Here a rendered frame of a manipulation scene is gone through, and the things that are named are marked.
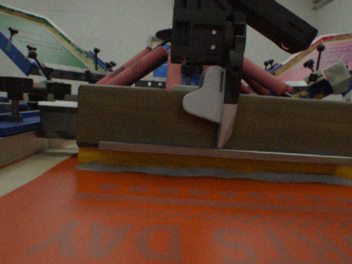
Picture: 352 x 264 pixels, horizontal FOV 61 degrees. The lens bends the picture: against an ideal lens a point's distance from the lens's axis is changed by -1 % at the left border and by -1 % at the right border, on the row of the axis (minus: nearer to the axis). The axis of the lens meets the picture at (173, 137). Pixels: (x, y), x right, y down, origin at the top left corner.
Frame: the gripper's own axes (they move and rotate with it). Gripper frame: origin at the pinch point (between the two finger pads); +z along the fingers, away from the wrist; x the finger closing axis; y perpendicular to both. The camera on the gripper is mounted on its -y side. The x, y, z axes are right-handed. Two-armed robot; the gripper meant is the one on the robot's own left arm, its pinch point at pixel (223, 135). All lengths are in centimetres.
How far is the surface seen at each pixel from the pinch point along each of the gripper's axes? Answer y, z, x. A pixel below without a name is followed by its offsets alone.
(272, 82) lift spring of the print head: -28, -12, -67
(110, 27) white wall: 103, -102, -421
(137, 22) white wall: 63, -113, -421
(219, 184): 0.8, 4.9, 5.0
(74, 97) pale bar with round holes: 28.2, -2.9, -30.1
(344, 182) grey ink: -14.9, 4.6, 1.8
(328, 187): -12.0, 4.8, 3.7
